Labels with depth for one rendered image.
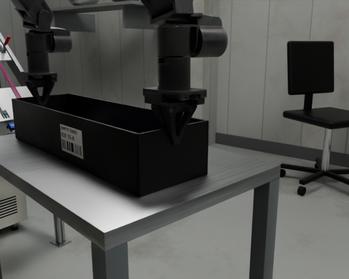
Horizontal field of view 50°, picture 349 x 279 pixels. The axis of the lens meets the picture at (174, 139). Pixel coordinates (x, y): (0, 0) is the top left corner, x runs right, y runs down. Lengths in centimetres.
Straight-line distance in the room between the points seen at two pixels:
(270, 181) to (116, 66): 433
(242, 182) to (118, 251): 29
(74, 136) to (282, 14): 312
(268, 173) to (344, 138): 283
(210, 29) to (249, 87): 322
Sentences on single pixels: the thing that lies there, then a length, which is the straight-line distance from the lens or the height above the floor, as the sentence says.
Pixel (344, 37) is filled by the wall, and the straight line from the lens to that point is 355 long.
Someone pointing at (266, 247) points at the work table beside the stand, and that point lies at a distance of 89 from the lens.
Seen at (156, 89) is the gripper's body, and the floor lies 98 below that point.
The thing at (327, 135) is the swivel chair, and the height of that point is 40.
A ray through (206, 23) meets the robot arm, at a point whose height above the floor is 109.
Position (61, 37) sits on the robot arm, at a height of 107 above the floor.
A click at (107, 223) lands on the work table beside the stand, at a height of 80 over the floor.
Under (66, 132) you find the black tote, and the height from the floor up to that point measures 87.
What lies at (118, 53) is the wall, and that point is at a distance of 499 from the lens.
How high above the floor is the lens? 105
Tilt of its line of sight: 14 degrees down
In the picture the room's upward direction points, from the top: straight up
